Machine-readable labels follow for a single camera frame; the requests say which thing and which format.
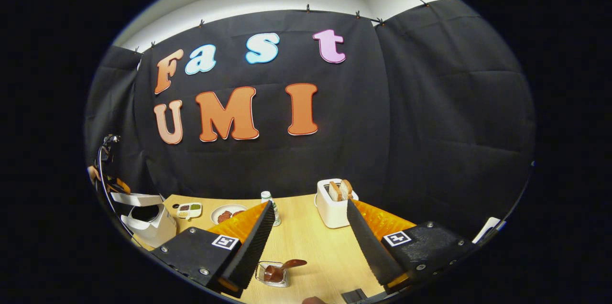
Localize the white flat object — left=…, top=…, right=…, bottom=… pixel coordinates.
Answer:
left=472, top=217, right=506, bottom=245

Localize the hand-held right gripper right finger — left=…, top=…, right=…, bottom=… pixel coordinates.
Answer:
left=347, top=198, right=479, bottom=295

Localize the white green bottle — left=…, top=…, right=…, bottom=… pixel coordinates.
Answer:
left=261, top=191, right=282, bottom=227

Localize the white divided seasoning dish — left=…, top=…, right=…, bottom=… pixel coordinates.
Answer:
left=176, top=203, right=203, bottom=221

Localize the black backdrop cloth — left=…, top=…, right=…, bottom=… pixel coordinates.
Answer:
left=85, top=0, right=536, bottom=242

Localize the white rice cooker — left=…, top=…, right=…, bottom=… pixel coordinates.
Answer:
left=110, top=192, right=177, bottom=249

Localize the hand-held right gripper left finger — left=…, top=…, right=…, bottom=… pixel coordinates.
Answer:
left=151, top=200, right=277, bottom=299

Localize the white toaster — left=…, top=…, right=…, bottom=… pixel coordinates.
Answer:
left=314, top=178, right=359, bottom=229

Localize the clear chopstick holder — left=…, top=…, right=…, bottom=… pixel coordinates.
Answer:
left=255, top=261, right=291, bottom=288

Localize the brown wooden spoon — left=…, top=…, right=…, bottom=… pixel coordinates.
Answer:
left=264, top=259, right=308, bottom=283

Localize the round white plate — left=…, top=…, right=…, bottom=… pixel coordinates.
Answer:
left=210, top=204, right=248, bottom=225

